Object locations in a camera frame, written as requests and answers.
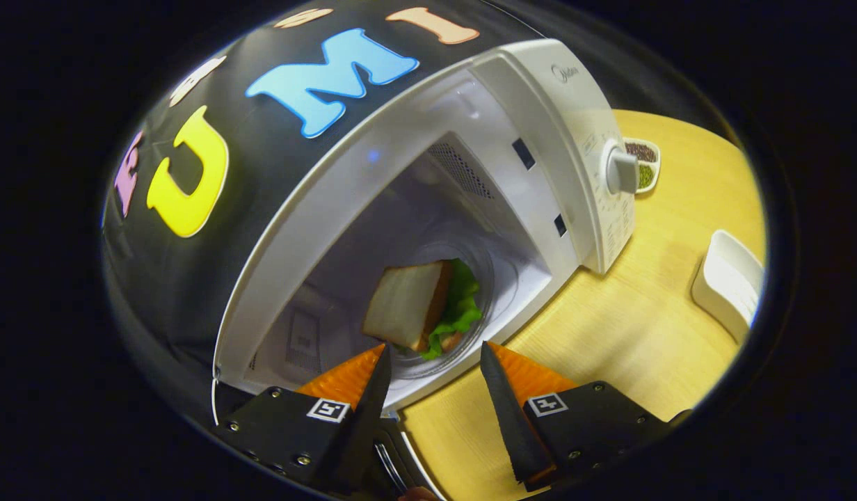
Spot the lettuce sandwich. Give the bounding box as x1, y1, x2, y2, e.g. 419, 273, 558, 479
361, 258, 483, 360

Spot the white microwave oven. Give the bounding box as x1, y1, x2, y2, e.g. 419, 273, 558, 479
213, 38, 639, 413

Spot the white rectangular tray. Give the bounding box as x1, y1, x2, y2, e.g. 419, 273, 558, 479
691, 230, 766, 346

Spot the white divided snack dish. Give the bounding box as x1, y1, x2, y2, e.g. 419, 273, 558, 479
623, 137, 662, 195

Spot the glass turntable plate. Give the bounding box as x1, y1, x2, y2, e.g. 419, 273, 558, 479
373, 240, 520, 380

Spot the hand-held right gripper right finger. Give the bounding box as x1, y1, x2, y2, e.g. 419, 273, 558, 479
479, 340, 694, 491

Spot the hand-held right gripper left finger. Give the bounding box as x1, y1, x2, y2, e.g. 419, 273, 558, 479
213, 342, 394, 496

